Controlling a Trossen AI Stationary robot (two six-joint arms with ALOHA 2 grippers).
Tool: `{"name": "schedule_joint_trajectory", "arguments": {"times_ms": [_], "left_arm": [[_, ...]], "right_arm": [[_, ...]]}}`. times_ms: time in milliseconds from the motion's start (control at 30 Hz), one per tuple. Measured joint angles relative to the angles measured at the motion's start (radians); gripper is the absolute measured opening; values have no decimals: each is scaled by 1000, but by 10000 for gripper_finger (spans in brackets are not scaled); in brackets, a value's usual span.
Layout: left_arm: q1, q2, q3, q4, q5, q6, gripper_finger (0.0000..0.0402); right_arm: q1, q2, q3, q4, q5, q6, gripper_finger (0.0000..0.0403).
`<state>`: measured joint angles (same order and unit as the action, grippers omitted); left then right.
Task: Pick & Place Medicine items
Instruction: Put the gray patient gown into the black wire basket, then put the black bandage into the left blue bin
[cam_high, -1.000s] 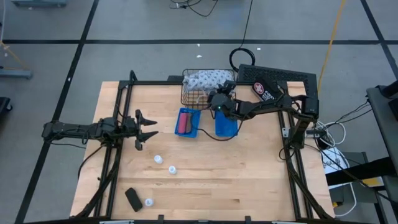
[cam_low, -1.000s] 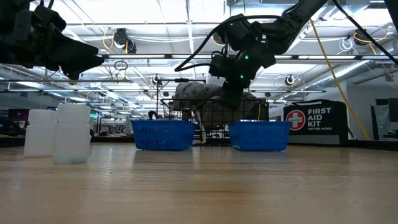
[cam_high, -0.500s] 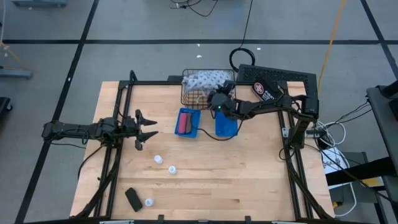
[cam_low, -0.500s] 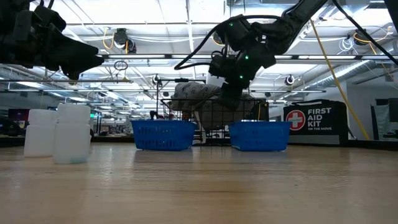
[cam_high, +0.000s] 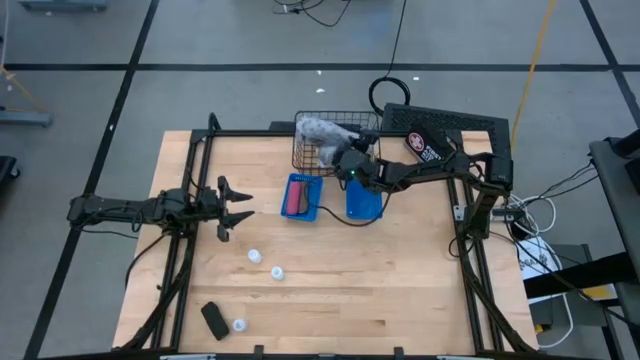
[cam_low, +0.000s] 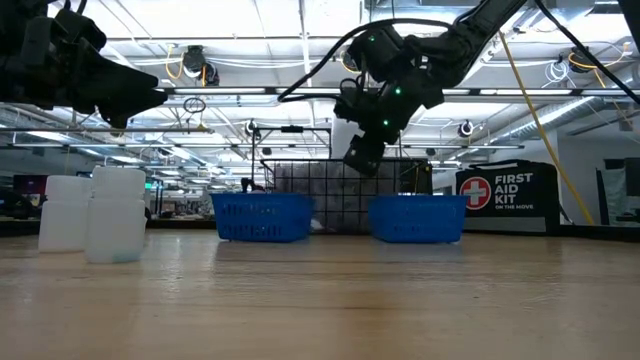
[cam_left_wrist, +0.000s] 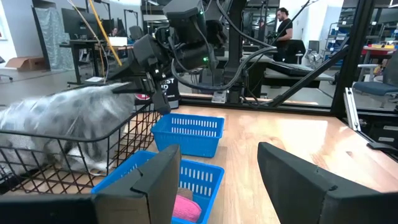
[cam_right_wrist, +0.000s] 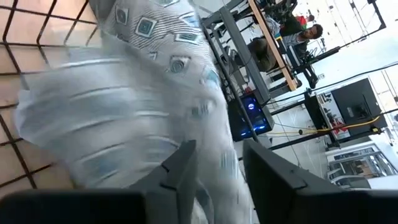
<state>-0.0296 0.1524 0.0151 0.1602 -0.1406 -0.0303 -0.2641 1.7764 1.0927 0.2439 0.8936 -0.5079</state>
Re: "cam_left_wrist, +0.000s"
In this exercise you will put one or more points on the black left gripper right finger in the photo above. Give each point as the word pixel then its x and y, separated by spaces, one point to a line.
pixel 298 193

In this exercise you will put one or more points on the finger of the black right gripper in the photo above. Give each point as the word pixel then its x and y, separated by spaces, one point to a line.
pixel 133 87
pixel 161 102

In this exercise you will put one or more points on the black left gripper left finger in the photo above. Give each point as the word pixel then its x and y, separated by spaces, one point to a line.
pixel 149 196

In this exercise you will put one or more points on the pink bandage roll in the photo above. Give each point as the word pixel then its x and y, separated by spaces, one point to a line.
pixel 186 208

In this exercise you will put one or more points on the grey patterned cloth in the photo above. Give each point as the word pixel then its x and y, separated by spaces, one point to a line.
pixel 62 109

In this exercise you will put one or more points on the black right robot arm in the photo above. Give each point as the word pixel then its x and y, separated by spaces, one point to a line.
pixel 186 18

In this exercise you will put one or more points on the black first aid kit bag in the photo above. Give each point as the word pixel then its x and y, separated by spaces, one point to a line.
pixel 172 93

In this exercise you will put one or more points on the seated person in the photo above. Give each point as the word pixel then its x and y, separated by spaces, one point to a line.
pixel 114 31

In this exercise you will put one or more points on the blue slotted plastic basket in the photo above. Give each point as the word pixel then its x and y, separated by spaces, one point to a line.
pixel 219 183
pixel 186 146

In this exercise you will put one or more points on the black office desk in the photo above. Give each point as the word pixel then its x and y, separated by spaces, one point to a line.
pixel 76 59

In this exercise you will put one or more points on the black desk monitor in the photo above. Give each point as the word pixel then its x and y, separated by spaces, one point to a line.
pixel 79 25

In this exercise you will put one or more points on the brown cardboard box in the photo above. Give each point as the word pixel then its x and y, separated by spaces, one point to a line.
pixel 26 63

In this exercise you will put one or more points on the grey desk top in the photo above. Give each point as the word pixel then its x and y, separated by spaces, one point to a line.
pixel 311 77

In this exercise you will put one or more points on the blue office chair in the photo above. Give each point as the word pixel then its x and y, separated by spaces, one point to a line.
pixel 373 87

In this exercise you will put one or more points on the standing person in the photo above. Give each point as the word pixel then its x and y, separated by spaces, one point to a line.
pixel 284 31

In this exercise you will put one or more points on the black office chair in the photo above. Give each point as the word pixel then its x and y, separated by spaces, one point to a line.
pixel 295 49

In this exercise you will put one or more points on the metal storage shelf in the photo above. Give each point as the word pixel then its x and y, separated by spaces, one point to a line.
pixel 334 40

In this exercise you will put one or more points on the red table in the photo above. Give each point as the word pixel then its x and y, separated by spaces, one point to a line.
pixel 377 51

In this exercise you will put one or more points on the aluminium bracket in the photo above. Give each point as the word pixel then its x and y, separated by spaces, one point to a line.
pixel 351 109

